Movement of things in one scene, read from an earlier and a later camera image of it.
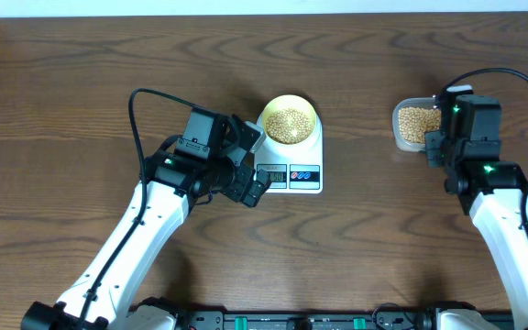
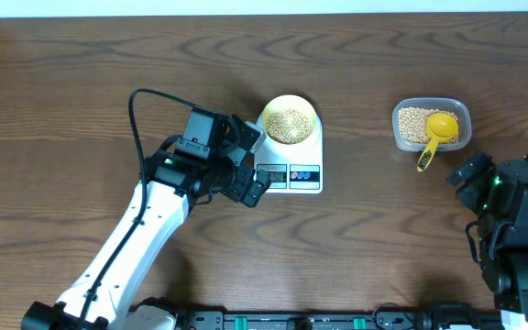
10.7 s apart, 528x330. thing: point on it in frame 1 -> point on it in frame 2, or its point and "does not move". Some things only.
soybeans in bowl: (288, 126) does not move
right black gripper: (433, 139) -> (468, 192)
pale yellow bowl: (289, 120) does not move
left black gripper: (236, 191) does not move
